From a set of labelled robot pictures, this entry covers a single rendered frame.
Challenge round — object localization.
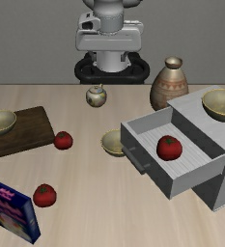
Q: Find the cream porcelain bowl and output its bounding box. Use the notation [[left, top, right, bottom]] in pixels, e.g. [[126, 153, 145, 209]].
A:
[[100, 128, 127, 158], [201, 88, 225, 124], [0, 109, 18, 136]]

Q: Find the red tomato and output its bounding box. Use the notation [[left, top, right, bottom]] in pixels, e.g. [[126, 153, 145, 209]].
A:
[[155, 134, 183, 162], [32, 182, 58, 208], [53, 130, 74, 151]]

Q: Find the brown cutting board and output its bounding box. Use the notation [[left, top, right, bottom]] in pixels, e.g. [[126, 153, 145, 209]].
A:
[[0, 105, 56, 161]]

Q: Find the grey cabinet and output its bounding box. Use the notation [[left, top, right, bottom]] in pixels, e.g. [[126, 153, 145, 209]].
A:
[[166, 84, 225, 212]]

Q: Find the small cream teapot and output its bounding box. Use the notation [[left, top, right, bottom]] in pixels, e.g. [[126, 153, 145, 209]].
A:
[[85, 83, 108, 108]]

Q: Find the brown patterned vase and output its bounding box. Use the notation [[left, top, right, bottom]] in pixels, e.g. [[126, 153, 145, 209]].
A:
[[149, 56, 190, 112]]

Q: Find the grey open drawer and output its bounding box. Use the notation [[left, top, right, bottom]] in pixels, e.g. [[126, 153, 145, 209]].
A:
[[120, 106, 225, 201]]

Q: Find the blue carton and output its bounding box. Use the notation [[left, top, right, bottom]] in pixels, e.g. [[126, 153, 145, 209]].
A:
[[0, 179, 42, 246]]

